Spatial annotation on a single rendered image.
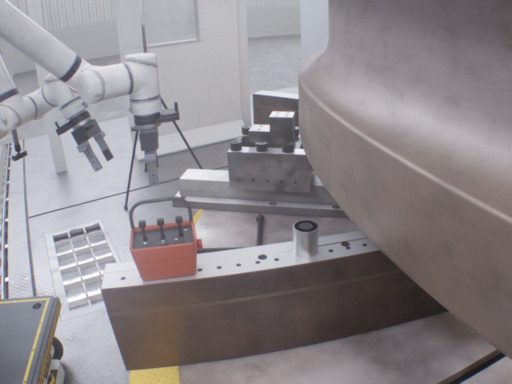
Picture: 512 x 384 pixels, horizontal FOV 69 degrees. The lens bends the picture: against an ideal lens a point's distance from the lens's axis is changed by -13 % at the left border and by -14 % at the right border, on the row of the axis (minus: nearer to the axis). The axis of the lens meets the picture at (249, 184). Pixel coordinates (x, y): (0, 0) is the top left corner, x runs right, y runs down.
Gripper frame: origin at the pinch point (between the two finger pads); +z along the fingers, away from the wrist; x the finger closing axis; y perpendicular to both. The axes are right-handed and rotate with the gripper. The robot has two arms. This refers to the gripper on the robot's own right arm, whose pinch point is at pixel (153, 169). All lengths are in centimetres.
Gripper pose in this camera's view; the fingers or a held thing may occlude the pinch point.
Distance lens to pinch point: 124.7
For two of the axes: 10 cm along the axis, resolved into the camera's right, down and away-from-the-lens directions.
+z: 0.4, 9.1, 4.2
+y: -9.8, 1.2, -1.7
